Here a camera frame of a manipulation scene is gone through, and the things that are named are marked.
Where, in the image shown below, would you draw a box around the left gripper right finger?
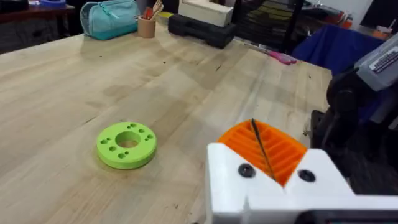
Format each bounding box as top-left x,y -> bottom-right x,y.
251,119 -> 356,197

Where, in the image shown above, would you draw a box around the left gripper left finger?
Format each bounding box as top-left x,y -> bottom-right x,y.
205,119 -> 285,224

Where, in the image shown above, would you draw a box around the green disc with holes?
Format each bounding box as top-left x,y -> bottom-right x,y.
96,121 -> 157,170

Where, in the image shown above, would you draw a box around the pink scissors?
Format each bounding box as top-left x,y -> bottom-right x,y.
266,49 -> 298,66

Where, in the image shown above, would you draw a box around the blue cloth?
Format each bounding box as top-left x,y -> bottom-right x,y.
291,24 -> 386,76

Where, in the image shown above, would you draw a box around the black plastic case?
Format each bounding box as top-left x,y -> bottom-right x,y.
167,14 -> 238,49

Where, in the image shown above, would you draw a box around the cream rectangular box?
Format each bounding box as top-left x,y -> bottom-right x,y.
178,0 -> 234,27

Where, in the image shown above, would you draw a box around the teal zip bag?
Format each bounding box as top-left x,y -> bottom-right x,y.
80,0 -> 140,41

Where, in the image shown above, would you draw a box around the dark side table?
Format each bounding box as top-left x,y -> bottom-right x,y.
0,4 -> 76,54

